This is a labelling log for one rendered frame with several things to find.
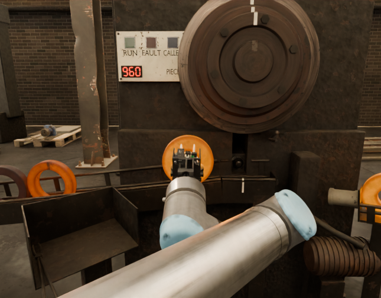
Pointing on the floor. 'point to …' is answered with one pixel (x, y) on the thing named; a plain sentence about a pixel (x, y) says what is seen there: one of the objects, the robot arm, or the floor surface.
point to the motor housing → (336, 264)
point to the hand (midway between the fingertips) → (188, 154)
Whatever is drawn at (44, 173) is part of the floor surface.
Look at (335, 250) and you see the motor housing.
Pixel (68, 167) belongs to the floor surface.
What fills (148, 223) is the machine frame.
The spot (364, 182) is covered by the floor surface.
